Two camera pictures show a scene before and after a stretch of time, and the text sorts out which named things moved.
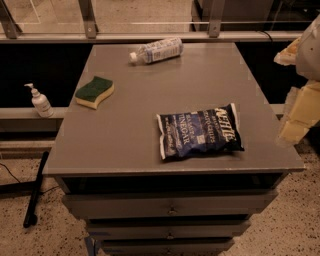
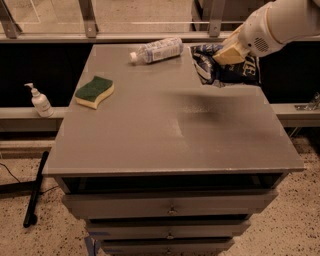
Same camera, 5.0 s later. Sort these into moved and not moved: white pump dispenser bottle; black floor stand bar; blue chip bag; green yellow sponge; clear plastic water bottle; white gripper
Moved: blue chip bag; white gripper
Not moved: white pump dispenser bottle; clear plastic water bottle; black floor stand bar; green yellow sponge
